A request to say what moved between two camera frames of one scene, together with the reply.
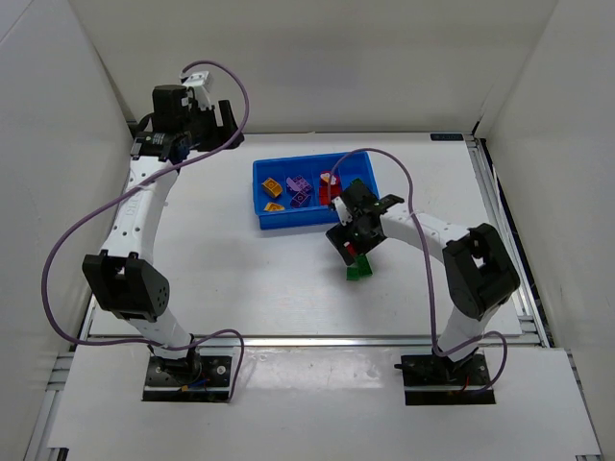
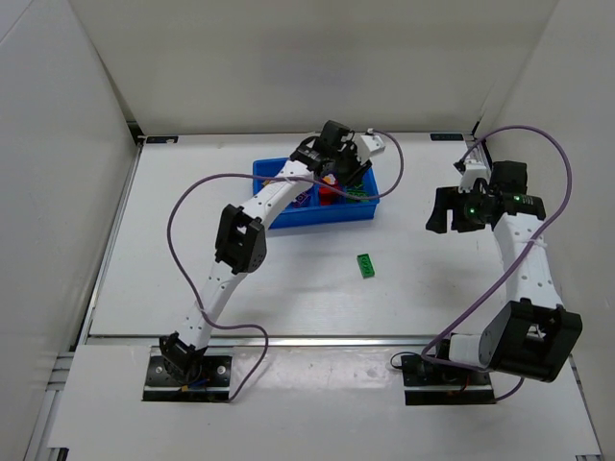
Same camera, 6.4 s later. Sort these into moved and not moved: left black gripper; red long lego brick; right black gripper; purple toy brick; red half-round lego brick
Moved: left black gripper; right black gripper
Not moved: purple toy brick; red half-round lego brick; red long lego brick
